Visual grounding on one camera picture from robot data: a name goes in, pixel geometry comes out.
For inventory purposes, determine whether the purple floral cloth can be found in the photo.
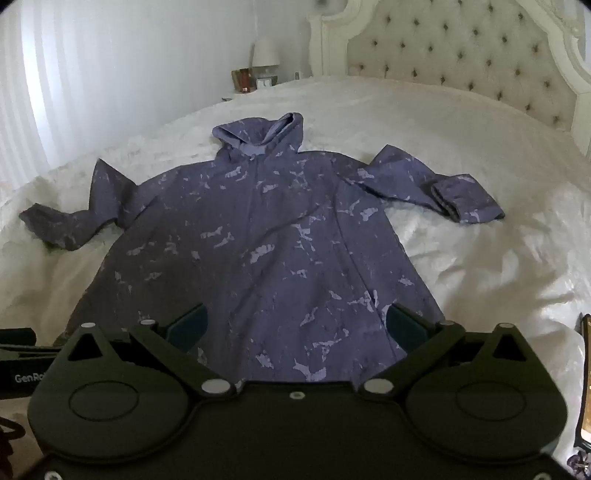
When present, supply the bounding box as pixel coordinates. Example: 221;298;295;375
565;451;591;479

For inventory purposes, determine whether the purple patterned hoodie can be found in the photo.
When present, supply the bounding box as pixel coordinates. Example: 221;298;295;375
18;112;505;385

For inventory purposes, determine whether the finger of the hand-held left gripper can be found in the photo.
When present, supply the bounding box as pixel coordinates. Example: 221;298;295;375
0;328;37;347

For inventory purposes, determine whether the tufted beige headboard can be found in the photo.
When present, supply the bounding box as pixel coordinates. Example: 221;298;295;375
308;0;591;155

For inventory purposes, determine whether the white sheer curtain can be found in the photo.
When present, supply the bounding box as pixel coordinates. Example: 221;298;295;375
0;9;158;190

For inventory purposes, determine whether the black cable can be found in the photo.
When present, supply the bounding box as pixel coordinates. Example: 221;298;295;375
0;415;29;468

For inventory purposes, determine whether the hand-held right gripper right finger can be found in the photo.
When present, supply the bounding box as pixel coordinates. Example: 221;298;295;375
358;302;536;400

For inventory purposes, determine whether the white table lamp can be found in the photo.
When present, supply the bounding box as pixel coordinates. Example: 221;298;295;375
252;37;281;80

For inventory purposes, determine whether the brown framed object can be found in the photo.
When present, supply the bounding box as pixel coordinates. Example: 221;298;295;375
574;313;591;457

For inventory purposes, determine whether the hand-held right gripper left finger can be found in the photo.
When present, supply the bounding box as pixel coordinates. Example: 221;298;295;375
60;302;241;400

